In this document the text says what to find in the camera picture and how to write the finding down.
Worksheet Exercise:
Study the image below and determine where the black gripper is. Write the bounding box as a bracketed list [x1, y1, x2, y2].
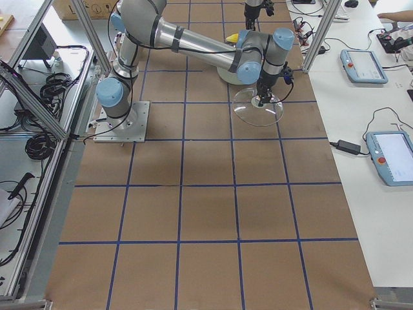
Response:
[256, 61, 284, 107]
[244, 4, 274, 30]

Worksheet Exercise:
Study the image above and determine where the glass pot lid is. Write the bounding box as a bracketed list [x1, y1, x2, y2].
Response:
[231, 87, 284, 127]

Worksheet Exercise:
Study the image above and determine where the yellow corn cob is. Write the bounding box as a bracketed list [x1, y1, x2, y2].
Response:
[225, 33, 239, 44]

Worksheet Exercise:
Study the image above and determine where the pale green cooking pot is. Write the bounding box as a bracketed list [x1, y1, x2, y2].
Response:
[216, 67, 250, 85]

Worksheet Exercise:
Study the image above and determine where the person's hand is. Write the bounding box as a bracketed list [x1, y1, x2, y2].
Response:
[378, 10, 413, 22]

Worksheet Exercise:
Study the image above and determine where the black power adapter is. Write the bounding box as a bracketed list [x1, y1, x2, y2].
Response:
[336, 139, 361, 155]

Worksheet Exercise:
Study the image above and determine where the far blue teach pendant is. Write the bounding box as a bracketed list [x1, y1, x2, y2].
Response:
[340, 50, 388, 85]

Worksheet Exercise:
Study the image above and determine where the blue teach pendant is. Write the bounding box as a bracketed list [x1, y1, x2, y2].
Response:
[340, 50, 388, 85]
[367, 131, 412, 187]

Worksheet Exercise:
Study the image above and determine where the black computer mouse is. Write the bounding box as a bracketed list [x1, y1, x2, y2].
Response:
[344, 0, 359, 8]

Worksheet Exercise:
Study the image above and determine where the black electronics board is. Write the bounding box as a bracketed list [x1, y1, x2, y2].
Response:
[376, 32, 412, 54]

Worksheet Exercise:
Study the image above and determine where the near blue teach pendant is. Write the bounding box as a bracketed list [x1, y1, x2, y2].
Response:
[367, 131, 412, 187]

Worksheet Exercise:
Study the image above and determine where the cardboard box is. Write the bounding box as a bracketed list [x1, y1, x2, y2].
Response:
[52, 0, 123, 21]

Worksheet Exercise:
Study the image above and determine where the black monitor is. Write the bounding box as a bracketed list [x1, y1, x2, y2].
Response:
[23, 23, 57, 61]

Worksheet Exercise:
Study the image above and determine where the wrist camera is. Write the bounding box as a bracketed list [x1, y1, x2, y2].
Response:
[282, 65, 294, 85]

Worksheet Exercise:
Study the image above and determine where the aluminium frame post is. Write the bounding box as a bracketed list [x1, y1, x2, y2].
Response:
[302, 0, 341, 74]

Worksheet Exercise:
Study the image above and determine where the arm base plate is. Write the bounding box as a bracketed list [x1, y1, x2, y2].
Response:
[93, 101, 150, 143]

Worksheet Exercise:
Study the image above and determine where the aluminium frame rail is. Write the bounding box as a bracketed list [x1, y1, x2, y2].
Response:
[1, 61, 68, 140]

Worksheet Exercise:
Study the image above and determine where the coiled black cable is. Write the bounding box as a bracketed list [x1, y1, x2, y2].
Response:
[25, 133, 56, 161]

